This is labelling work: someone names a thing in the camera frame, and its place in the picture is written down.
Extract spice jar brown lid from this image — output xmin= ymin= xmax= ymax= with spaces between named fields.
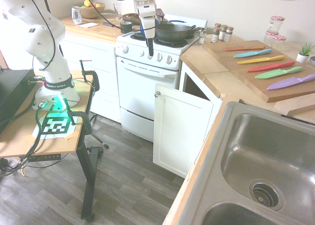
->
xmin=211 ymin=23 xmax=222 ymax=44
xmin=224 ymin=26 xmax=235 ymax=42
xmin=218 ymin=24 xmax=228 ymax=42

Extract yellow knife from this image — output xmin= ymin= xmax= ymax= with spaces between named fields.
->
xmin=237 ymin=55 xmax=286 ymax=65

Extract red knife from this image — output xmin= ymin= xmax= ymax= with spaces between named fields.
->
xmin=247 ymin=61 xmax=296 ymax=73

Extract silver drink can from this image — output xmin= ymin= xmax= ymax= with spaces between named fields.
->
xmin=71 ymin=5 xmax=83 ymax=26

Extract small plant white pot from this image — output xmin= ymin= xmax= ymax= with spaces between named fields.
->
xmin=295 ymin=41 xmax=315 ymax=64

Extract black tape roll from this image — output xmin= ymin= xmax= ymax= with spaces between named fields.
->
xmin=120 ymin=21 xmax=134 ymax=34

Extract brown round plate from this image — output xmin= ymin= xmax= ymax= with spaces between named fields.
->
xmin=122 ymin=12 xmax=141 ymax=26

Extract white paper note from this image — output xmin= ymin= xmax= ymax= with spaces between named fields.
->
xmin=79 ymin=22 xmax=99 ymax=30

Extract desk height control panel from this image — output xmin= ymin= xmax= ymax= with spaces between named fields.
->
xmin=26 ymin=154 xmax=62 ymax=162

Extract wooden table black legs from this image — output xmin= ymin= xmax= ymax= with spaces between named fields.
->
xmin=0 ymin=69 xmax=104 ymax=222

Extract black wok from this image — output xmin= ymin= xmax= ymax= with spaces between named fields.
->
xmin=155 ymin=23 xmax=205 ymax=42

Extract metal sink drain strainer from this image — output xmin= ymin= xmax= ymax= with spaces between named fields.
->
xmin=249 ymin=179 xmax=285 ymax=211

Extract black controller box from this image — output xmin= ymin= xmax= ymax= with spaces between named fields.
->
xmin=0 ymin=68 xmax=38 ymax=135

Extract orange knife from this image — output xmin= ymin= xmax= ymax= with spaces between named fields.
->
xmin=223 ymin=45 xmax=266 ymax=52

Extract large wooden cutting board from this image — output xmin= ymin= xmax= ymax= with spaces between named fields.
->
xmin=202 ymin=40 xmax=315 ymax=103

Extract clear drinking glass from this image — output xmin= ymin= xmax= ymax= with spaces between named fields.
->
xmin=113 ymin=2 xmax=123 ymax=22

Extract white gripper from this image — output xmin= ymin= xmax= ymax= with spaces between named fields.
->
xmin=136 ymin=2 xmax=158 ymax=57

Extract white open cabinet frame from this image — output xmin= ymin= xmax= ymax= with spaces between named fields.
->
xmin=178 ymin=62 xmax=223 ymax=127

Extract stainless steel double sink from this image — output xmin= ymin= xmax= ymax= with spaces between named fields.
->
xmin=169 ymin=101 xmax=315 ymax=225

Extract purple knife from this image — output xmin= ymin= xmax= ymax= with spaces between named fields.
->
xmin=266 ymin=74 xmax=315 ymax=92

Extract glass salt shaker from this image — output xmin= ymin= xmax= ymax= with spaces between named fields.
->
xmin=198 ymin=28 xmax=207 ymax=45

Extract green knife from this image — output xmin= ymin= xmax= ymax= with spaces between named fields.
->
xmin=254 ymin=66 xmax=304 ymax=80

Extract white lower cabinets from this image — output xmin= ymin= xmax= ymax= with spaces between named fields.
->
xmin=57 ymin=30 xmax=122 ymax=124

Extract blue knife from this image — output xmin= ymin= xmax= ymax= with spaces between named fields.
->
xmin=232 ymin=48 xmax=273 ymax=59

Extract glass jar checkered lid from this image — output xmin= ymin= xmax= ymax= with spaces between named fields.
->
xmin=271 ymin=34 xmax=287 ymax=51
xmin=263 ymin=30 xmax=280 ymax=47
xmin=267 ymin=15 xmax=286 ymax=34

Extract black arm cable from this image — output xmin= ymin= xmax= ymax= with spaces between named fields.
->
xmin=24 ymin=0 xmax=116 ymax=72

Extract printed marker tag sheet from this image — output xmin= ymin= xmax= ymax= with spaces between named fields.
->
xmin=32 ymin=111 xmax=83 ymax=141

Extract black C clamp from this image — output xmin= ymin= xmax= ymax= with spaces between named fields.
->
xmin=79 ymin=59 xmax=100 ymax=92
xmin=63 ymin=97 xmax=93 ymax=137

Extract narrow wooden board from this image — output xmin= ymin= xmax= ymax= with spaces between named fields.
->
xmin=274 ymin=99 xmax=315 ymax=116

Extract wooden fruit bowl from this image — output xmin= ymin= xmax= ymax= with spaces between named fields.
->
xmin=78 ymin=2 xmax=106 ymax=20

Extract white kitchen stove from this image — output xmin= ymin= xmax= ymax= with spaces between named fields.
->
xmin=114 ymin=14 xmax=209 ymax=143

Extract white cabinet door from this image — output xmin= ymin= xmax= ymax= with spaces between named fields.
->
xmin=152 ymin=83 xmax=214 ymax=179

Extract black tripod leg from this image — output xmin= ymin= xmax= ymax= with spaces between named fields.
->
xmin=89 ymin=112 xmax=110 ymax=150

